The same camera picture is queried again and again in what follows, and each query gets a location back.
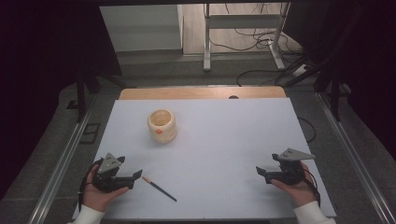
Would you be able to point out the person's right hand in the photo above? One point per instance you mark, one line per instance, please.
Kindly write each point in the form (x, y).
(299, 193)

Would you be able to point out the dark curtain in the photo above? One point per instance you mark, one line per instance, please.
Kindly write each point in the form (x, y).
(40, 77)
(367, 68)

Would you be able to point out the white panel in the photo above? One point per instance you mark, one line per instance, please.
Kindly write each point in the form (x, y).
(143, 28)

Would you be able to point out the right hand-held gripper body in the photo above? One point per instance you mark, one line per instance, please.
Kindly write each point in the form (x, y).
(289, 174)

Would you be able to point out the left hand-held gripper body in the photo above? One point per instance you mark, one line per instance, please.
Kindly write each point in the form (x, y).
(107, 180)

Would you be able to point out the cream wooden pen holder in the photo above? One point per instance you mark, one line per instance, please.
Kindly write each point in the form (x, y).
(162, 126)

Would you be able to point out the white metal stand frame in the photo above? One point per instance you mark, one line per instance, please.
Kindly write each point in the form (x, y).
(243, 21)

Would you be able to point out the wooden table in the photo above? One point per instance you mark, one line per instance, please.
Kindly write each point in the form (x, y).
(199, 92)

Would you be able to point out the black paintbrush with orange ferrule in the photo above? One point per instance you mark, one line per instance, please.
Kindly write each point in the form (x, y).
(160, 189)

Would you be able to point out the silver metal floor rail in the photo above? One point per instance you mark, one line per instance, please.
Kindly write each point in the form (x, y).
(351, 152)
(62, 161)

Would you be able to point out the black metal stand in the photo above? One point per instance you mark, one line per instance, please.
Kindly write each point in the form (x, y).
(81, 93)
(334, 90)

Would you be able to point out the black rectangular floor frame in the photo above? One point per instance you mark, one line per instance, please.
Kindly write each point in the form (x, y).
(90, 133)

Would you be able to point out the white power strip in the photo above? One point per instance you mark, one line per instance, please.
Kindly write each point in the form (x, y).
(300, 70)

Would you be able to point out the person's left hand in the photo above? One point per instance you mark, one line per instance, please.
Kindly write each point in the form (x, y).
(96, 199)

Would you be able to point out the white board mat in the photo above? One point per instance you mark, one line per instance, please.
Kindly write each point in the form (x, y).
(211, 140)

